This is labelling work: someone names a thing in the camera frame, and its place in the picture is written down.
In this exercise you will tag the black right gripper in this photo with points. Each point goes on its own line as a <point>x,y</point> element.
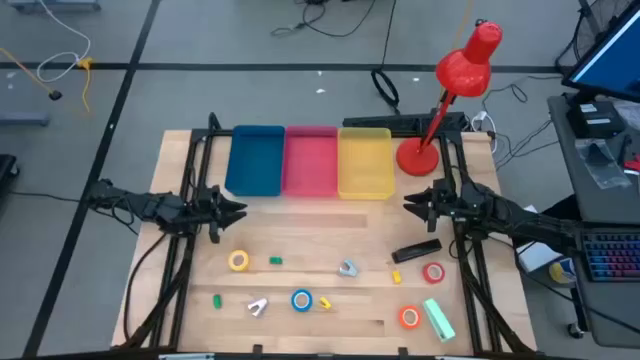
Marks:
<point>440,205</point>

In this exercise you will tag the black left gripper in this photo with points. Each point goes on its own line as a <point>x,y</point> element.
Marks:
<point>212,215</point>

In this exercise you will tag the black stapler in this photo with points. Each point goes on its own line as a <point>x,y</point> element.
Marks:
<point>416,251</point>

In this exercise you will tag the green staple remover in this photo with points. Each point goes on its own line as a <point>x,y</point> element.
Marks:
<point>275,260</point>
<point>217,301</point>

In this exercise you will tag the red tape roll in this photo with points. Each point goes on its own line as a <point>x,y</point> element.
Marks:
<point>425,273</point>

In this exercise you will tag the yellow staple remover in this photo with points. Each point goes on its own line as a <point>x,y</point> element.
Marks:
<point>396,277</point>
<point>325,302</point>

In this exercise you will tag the silver grey staple remover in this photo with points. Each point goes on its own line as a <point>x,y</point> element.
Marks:
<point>348,271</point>

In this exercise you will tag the orange tape roll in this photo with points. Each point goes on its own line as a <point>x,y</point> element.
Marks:
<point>401,317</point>

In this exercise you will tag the mint green stapler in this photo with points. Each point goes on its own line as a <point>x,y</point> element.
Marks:
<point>439,320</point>

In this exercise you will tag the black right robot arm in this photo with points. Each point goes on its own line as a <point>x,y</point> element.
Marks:
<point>525,220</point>

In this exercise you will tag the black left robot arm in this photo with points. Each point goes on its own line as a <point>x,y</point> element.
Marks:
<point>150,206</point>

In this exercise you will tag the white staple remover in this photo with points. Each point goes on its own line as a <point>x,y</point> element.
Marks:
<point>256,309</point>

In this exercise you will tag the red desk lamp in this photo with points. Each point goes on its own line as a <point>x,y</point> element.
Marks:
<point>417,157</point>

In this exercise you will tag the blue plastic bin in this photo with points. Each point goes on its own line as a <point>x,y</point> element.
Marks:
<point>255,160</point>

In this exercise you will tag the yellow plastic bin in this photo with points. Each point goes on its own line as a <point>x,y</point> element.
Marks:
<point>365,165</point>

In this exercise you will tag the black power strip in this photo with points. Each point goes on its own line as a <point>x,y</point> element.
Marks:
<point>380,121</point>

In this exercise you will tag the pink plastic bin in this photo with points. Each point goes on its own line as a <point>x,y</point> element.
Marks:
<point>311,162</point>

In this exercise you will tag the white box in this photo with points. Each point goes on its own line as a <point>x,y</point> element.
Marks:
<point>537,255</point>

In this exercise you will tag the clear plastic bag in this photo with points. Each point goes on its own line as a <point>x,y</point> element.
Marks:
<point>600,165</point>

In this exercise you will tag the small black computer box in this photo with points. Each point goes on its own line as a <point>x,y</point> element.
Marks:
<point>595,120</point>

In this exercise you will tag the grey desk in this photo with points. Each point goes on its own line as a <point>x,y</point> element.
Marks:
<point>615,210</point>

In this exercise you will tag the black desk caster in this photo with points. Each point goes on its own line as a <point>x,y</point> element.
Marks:
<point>575,330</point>

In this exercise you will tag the backlit rainbow keyboard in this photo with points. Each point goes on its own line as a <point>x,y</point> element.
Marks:
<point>612,257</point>

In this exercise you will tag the red tool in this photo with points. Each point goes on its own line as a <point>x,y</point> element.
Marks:
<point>634,164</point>

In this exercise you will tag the grey floor bar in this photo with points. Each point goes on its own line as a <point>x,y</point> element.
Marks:
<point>22,119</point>

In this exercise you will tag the computer monitor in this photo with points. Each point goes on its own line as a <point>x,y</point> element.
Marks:
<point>610,65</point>

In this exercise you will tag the black floor fan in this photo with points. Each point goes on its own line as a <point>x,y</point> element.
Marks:
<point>590,30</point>

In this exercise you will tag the black aluminium table frame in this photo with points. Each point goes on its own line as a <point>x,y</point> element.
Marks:
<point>197,133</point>

